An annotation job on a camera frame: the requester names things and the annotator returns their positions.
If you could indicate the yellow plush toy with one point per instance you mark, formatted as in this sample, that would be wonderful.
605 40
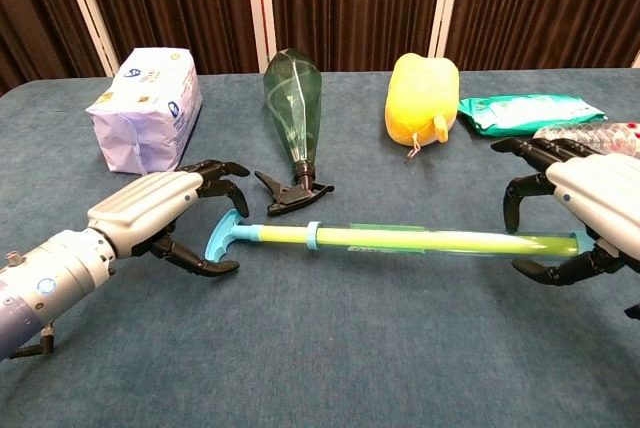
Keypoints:
420 98

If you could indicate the white screen frame post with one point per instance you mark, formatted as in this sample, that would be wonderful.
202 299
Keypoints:
446 3
260 8
87 3

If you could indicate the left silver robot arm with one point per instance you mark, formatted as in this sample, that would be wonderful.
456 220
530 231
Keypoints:
50 283

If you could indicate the clear plastic water bottle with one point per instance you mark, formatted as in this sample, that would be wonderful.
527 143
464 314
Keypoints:
620 135

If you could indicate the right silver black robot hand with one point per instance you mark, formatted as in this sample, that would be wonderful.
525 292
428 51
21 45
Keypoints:
605 198

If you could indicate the white purple tissue pack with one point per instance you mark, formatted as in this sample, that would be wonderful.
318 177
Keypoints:
145 113

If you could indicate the green wet wipes pack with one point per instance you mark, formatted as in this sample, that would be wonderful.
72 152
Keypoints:
525 113

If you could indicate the green spray bottle black trigger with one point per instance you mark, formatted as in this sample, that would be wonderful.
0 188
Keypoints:
292 98

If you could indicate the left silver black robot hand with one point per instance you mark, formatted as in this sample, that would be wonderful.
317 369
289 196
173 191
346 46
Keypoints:
140 208

